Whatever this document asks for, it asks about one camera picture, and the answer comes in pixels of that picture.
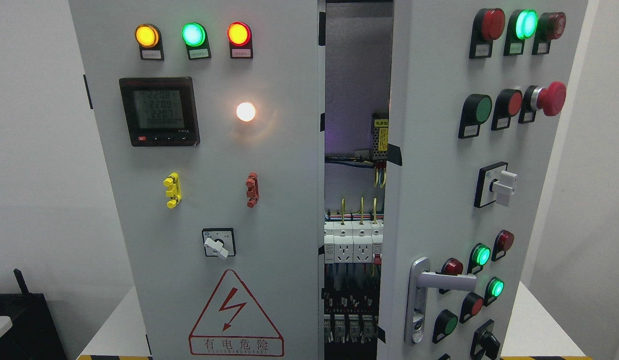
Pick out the grey cabinet door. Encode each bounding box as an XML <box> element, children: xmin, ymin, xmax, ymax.
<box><xmin>377</xmin><ymin>0</ymin><xmax>588</xmax><ymax>360</ymax></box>
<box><xmin>69</xmin><ymin>0</ymin><xmax>325</xmax><ymax>360</ymax></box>

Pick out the red indicator lamp left door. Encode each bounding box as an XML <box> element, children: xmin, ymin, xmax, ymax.
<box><xmin>227</xmin><ymin>22</ymin><xmax>252</xmax><ymax>47</ymax></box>

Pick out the green indicator lamp left door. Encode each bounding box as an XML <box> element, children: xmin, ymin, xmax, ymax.
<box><xmin>181</xmin><ymin>22</ymin><xmax>207</xmax><ymax>48</ymax></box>

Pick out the white socket breaker row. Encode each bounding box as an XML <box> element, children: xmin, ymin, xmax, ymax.
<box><xmin>323</xmin><ymin>219</ymin><xmax>384</xmax><ymax>265</ymax></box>

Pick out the metal mesh power supply module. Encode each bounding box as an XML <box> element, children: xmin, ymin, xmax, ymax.
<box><xmin>371</xmin><ymin>112</ymin><xmax>389</xmax><ymax>161</ymax></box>

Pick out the white glowing indicator lamp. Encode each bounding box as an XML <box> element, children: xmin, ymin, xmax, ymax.
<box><xmin>235</xmin><ymin>102</ymin><xmax>257</xmax><ymax>123</ymax></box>

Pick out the red electric hazard warning sticker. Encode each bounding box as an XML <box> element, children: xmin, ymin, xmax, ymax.
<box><xmin>188</xmin><ymin>269</ymin><xmax>285</xmax><ymax>357</ymax></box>

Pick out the black digital power meter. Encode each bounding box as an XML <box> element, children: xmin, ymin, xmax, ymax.
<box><xmin>119</xmin><ymin>76</ymin><xmax>200</xmax><ymax>147</ymax></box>

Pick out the yellow indicator lamp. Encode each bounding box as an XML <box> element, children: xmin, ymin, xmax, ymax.
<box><xmin>135</xmin><ymin>23</ymin><xmax>161</xmax><ymax>49</ymax></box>

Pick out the red mushroom emergency stop button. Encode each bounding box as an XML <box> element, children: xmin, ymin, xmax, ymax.
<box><xmin>518</xmin><ymin>81</ymin><xmax>567</xmax><ymax>124</ymax></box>

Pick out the black equipment box at left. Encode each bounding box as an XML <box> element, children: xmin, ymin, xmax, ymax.
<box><xmin>0</xmin><ymin>268</ymin><xmax>67</xmax><ymax>360</ymax></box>

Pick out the red terminal post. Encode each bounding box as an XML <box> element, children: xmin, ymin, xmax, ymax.
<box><xmin>245</xmin><ymin>172</ymin><xmax>260</xmax><ymax>208</ymax></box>

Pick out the white rotary selector switch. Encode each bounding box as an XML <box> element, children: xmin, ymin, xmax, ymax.
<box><xmin>201</xmin><ymin>227</ymin><xmax>236</xmax><ymax>259</ymax></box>

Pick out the silver door lever handle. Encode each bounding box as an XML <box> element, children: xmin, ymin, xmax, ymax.
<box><xmin>404</xmin><ymin>257</ymin><xmax>478</xmax><ymax>345</ymax></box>

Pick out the white knob selector switch right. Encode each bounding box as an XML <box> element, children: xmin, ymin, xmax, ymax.
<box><xmin>473</xmin><ymin>161</ymin><xmax>518</xmax><ymax>208</ymax></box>

